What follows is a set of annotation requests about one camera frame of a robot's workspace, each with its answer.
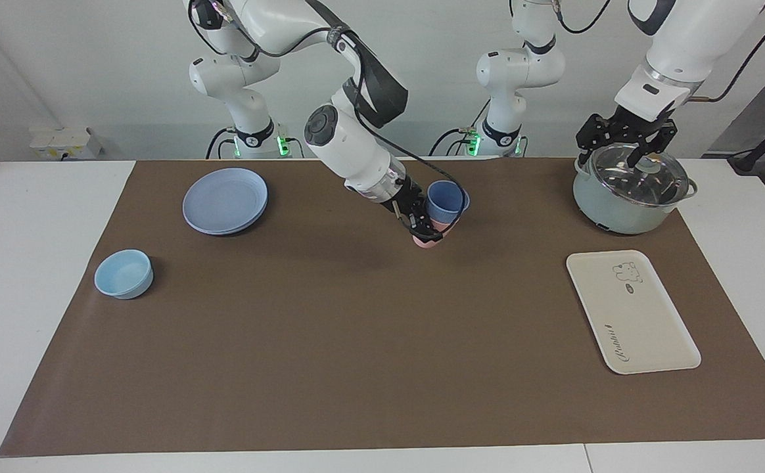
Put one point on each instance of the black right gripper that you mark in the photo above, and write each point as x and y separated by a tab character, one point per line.
409	200

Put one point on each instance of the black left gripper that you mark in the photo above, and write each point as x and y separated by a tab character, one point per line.
642	123

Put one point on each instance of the blue plastic cup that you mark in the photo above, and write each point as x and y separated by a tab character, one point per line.
445	200

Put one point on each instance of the pink plastic cup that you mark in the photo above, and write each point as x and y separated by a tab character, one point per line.
425	243

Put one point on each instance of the cream rectangular tray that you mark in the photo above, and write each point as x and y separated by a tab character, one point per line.
632	312

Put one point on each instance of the pale green cooking pot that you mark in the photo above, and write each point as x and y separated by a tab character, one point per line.
609	207

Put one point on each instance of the brown table mat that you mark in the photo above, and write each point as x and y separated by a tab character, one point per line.
382	328

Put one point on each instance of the blue plastic plate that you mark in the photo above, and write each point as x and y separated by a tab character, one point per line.
225	200

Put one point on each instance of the light blue bowl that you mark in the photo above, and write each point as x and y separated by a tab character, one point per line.
123	274

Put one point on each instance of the white power strip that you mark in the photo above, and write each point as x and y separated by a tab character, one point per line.
60	141

